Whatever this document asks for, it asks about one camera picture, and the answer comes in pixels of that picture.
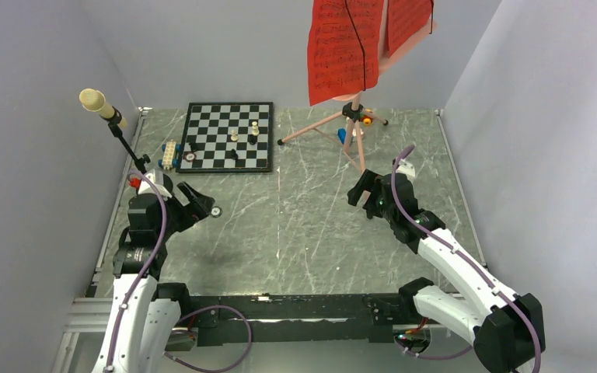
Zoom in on black microphone stand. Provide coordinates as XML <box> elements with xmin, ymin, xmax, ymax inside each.
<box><xmin>106</xmin><ymin>117</ymin><xmax>150</xmax><ymax>174</ymax></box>

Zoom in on gold microphone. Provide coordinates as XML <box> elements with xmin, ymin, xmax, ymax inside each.
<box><xmin>79</xmin><ymin>88</ymin><xmax>127</xmax><ymax>128</ymax></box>

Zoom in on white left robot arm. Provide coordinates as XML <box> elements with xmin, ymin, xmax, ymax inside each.
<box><xmin>93</xmin><ymin>182</ymin><xmax>215</xmax><ymax>372</ymax></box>

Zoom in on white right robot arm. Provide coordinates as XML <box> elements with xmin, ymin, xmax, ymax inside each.
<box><xmin>347</xmin><ymin>169</ymin><xmax>546</xmax><ymax>372</ymax></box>

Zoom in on pink music stand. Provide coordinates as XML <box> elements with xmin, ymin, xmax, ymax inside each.
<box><xmin>278</xmin><ymin>1</ymin><xmax>436</xmax><ymax>171</ymax></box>

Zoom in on small black round disc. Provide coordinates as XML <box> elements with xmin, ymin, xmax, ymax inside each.
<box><xmin>211</xmin><ymin>206</ymin><xmax>222</xmax><ymax>218</ymax></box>

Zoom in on blue toy block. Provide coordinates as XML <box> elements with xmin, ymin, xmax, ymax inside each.
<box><xmin>337</xmin><ymin>127</ymin><xmax>347</xmax><ymax>144</ymax></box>

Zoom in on white blue toy brick car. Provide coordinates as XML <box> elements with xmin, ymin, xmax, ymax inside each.
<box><xmin>158</xmin><ymin>141</ymin><xmax>181</xmax><ymax>171</ymax></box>

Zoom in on black white chessboard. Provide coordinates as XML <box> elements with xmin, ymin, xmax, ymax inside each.
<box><xmin>176</xmin><ymin>102</ymin><xmax>274</xmax><ymax>173</ymax></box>

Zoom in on white chess piece tall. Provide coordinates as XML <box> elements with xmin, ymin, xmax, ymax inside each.
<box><xmin>251</xmin><ymin>121</ymin><xmax>260</xmax><ymax>137</ymax></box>

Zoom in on red sheet music left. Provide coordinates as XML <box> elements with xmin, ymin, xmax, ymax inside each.
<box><xmin>307</xmin><ymin>0</ymin><xmax>384</xmax><ymax>106</ymax></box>

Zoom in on red sheet music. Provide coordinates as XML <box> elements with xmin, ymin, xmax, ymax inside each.
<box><xmin>307</xmin><ymin>0</ymin><xmax>384</xmax><ymax>106</ymax></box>
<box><xmin>384</xmin><ymin>0</ymin><xmax>435</xmax><ymax>58</ymax></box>

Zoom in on red sheet music right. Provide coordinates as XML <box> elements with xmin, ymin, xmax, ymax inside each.
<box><xmin>384</xmin><ymin>0</ymin><xmax>435</xmax><ymax>58</ymax></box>

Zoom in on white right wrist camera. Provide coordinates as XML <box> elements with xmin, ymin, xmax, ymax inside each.
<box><xmin>395</xmin><ymin>159</ymin><xmax>416</xmax><ymax>182</ymax></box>

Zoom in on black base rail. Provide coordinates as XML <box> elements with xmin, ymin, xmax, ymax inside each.
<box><xmin>176</xmin><ymin>292</ymin><xmax>424</xmax><ymax>347</ymax></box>

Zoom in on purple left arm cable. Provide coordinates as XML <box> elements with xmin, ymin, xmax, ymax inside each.
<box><xmin>103</xmin><ymin>169</ymin><xmax>253</xmax><ymax>373</ymax></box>

